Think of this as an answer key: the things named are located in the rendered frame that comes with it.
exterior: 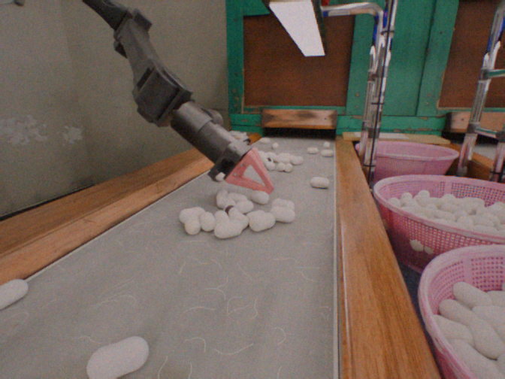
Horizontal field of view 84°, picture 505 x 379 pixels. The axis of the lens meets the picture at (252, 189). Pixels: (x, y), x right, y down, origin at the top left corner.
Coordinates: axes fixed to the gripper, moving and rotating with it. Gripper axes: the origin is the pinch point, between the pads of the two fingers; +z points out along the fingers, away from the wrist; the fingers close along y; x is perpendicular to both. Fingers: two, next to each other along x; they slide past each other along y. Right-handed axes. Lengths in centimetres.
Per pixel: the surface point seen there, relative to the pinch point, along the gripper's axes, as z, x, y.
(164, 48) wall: -116, 32, 161
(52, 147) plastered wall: -145, 147, 134
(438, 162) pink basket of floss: 29.5, -21.8, 33.6
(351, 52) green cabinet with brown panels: -6, -33, 77
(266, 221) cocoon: 2.1, -0.7, -11.5
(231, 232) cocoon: -0.7, 2.1, -14.9
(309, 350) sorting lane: 8.4, -3.9, -29.1
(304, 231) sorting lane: 7.0, -2.6, -10.2
